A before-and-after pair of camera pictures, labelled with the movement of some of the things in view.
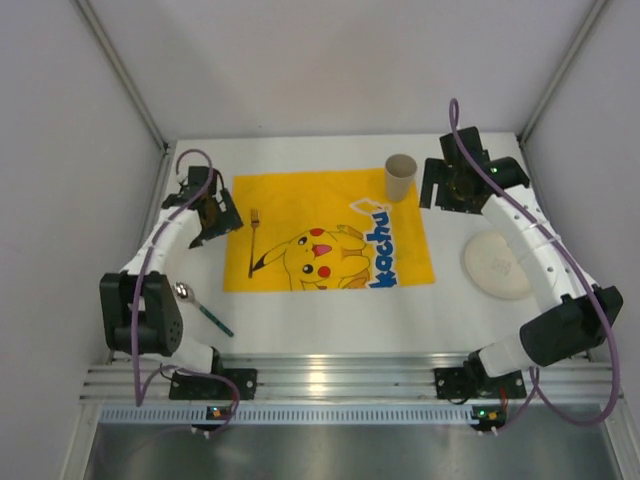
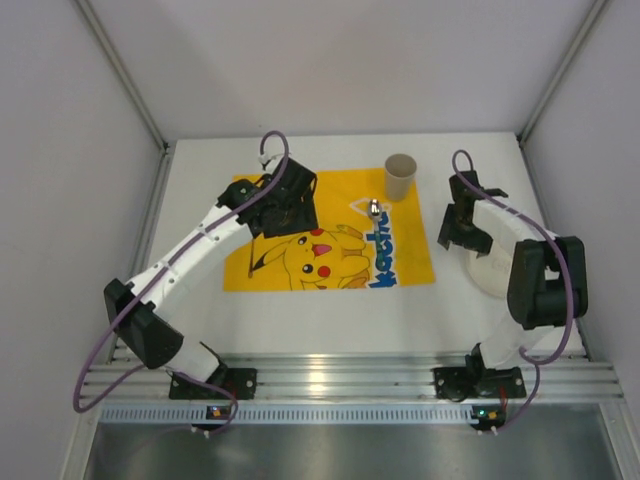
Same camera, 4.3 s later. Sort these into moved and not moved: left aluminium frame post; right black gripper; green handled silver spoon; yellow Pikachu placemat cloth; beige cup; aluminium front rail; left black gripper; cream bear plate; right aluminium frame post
Moved: green handled silver spoon; right black gripper; left black gripper
Not moved: left aluminium frame post; yellow Pikachu placemat cloth; aluminium front rail; cream bear plate; beige cup; right aluminium frame post
